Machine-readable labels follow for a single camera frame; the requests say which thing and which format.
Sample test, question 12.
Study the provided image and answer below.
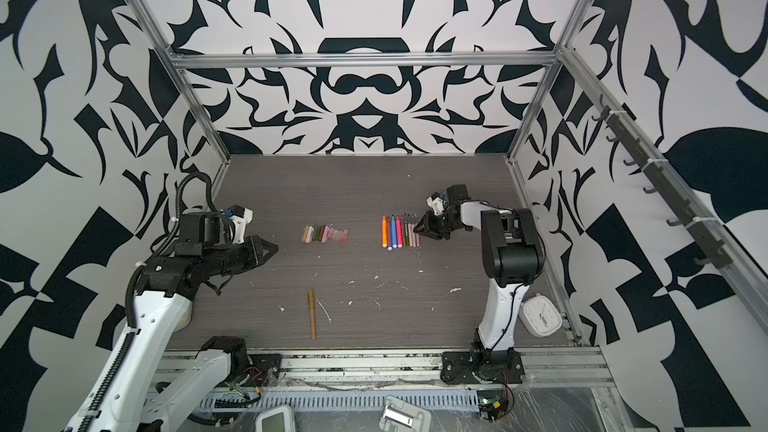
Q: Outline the small electronics board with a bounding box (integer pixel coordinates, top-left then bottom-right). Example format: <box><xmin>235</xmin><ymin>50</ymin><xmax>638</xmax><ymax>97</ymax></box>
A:
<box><xmin>478</xmin><ymin>387</ymin><xmax>515</xmax><ymax>422</ymax></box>

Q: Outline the blue marker pen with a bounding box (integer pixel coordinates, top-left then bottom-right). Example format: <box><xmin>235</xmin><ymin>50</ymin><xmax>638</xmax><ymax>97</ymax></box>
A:
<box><xmin>389</xmin><ymin>216</ymin><xmax>399</xmax><ymax>250</ymax></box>

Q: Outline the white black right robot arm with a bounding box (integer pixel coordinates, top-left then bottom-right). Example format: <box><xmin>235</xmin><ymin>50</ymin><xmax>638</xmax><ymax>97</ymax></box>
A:
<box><xmin>415</xmin><ymin>184</ymin><xmax>545</xmax><ymax>367</ymax></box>

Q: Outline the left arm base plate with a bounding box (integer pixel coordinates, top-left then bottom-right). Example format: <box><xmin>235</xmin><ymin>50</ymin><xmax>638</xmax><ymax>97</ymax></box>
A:
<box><xmin>238</xmin><ymin>353</ymin><xmax>283</xmax><ymax>387</ymax></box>

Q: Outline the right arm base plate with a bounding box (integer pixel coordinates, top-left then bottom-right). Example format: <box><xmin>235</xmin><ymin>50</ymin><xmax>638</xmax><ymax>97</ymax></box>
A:
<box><xmin>440</xmin><ymin>348</ymin><xmax>525</xmax><ymax>385</ymax></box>

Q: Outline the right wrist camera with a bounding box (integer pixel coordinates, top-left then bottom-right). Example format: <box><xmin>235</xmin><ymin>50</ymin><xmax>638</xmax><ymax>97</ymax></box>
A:
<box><xmin>426</xmin><ymin>192</ymin><xmax>446</xmax><ymax>216</ymax></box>

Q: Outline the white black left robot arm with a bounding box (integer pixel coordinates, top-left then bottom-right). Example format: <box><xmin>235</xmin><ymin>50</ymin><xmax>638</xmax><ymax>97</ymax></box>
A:
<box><xmin>66</xmin><ymin>172</ymin><xmax>279</xmax><ymax>431</ymax></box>

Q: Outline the silver metal bracket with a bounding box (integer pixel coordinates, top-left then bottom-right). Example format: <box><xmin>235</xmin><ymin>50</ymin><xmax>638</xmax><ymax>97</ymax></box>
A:
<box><xmin>379</xmin><ymin>396</ymin><xmax>432</xmax><ymax>432</ymax></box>

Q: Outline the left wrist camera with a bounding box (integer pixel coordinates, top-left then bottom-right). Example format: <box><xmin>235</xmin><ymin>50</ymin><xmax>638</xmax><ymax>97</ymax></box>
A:
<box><xmin>224</xmin><ymin>205</ymin><xmax>253</xmax><ymax>244</ymax></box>

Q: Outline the orange marker pen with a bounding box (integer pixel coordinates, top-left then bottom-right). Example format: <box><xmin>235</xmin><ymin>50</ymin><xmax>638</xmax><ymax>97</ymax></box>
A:
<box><xmin>381</xmin><ymin>215</ymin><xmax>391</xmax><ymax>250</ymax></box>

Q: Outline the purple marker pen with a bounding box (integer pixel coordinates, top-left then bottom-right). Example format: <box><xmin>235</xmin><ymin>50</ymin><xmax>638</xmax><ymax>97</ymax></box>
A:
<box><xmin>386</xmin><ymin>216</ymin><xmax>397</xmax><ymax>250</ymax></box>

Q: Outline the white handheld device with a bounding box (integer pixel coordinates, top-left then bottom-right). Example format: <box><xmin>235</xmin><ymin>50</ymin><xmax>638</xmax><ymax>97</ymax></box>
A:
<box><xmin>255</xmin><ymin>405</ymin><xmax>297</xmax><ymax>432</ymax></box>

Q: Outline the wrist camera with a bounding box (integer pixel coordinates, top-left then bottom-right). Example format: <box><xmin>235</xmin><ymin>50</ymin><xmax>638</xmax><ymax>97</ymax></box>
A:
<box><xmin>224</xmin><ymin>205</ymin><xmax>253</xmax><ymax>244</ymax></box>
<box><xmin>426</xmin><ymin>192</ymin><xmax>446</xmax><ymax>216</ymax></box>

